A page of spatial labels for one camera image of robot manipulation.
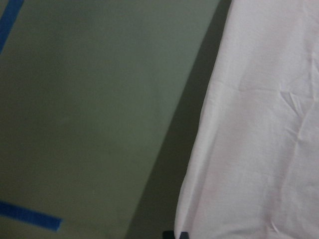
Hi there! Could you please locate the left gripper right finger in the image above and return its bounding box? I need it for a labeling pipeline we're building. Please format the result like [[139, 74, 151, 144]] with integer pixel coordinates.
[[179, 232, 189, 239]]

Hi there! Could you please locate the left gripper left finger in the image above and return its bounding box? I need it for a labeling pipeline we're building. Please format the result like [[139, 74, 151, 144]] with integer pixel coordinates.
[[162, 231, 175, 239]]

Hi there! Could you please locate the pink Snoopy t-shirt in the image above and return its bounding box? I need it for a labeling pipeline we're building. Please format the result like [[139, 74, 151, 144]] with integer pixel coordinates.
[[174, 0, 319, 239]]

